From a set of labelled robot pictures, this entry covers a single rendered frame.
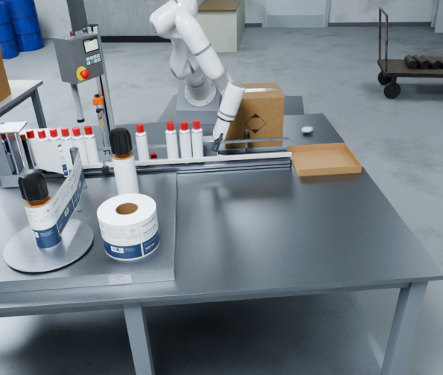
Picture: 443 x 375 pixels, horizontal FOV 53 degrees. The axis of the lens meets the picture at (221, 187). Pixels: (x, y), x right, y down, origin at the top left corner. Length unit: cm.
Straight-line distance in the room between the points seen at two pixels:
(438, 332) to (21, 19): 800
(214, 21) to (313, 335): 630
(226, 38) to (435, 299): 592
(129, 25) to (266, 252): 755
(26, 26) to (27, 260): 752
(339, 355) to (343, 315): 24
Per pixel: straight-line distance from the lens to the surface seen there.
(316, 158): 229
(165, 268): 151
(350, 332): 224
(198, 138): 208
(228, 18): 776
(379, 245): 174
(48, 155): 212
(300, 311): 229
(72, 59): 203
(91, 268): 157
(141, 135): 208
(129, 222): 150
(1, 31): 856
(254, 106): 226
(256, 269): 157
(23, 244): 176
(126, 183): 186
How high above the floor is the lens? 186
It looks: 31 degrees down
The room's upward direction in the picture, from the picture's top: 2 degrees counter-clockwise
